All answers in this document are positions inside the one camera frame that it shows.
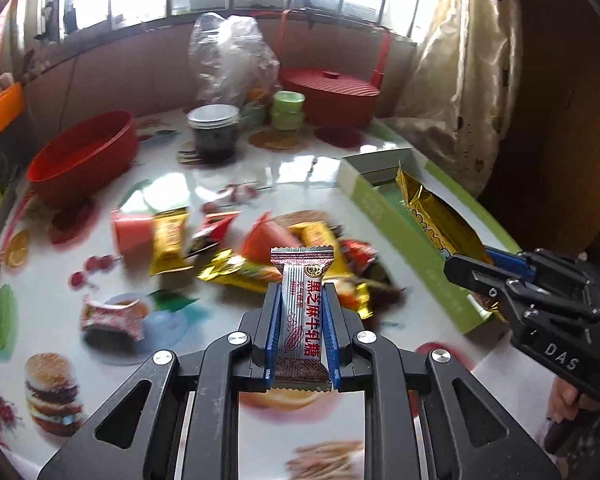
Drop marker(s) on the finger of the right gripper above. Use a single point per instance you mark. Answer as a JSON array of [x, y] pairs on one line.
[[511, 263], [482, 279]]

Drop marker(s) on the gold orange snack bar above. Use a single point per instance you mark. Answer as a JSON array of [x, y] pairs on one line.
[[231, 269]]

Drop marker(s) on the silver red sesame candy bar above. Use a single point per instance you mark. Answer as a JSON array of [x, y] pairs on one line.
[[299, 364]]

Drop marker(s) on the red black triangular snack packet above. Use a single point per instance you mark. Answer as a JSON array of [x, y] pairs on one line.
[[211, 232]]

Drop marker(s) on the cream patterned curtain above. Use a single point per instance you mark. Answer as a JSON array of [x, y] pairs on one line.
[[460, 90]]

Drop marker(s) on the glass jar with white lid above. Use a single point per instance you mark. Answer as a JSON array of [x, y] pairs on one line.
[[215, 131]]

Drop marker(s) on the red lidded basket with handle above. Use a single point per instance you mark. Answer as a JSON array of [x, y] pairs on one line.
[[337, 100]]

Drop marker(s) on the clear crumpled plastic bag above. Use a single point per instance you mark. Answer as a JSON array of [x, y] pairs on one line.
[[229, 58]]

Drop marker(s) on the red oval plastic bowl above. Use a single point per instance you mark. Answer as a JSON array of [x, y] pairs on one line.
[[84, 159]]

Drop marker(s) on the red dark snack packet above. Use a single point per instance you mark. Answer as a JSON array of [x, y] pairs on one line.
[[361, 257]]

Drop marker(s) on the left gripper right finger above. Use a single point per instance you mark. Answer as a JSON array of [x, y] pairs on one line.
[[339, 326]]

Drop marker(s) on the green stacked small jars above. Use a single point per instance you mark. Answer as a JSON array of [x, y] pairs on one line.
[[287, 110]]

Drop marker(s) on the green white cardboard box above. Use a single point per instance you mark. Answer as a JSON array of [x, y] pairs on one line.
[[369, 180]]

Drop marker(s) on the yellow candy packet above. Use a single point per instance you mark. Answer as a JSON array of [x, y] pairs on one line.
[[318, 234], [167, 248]]

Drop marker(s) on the orange storage box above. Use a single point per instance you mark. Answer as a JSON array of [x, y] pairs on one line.
[[12, 105]]

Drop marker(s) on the right human hand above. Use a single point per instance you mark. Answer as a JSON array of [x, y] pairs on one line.
[[565, 402]]

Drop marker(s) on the gold long snack bar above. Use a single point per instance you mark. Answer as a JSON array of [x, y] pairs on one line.
[[446, 229]]

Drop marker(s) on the white red candy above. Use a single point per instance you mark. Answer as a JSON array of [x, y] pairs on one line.
[[126, 318]]

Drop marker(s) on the red jelly cup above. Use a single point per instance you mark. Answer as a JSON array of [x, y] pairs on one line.
[[264, 235], [133, 235]]

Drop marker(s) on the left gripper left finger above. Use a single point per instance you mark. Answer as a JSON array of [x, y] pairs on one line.
[[265, 342]]

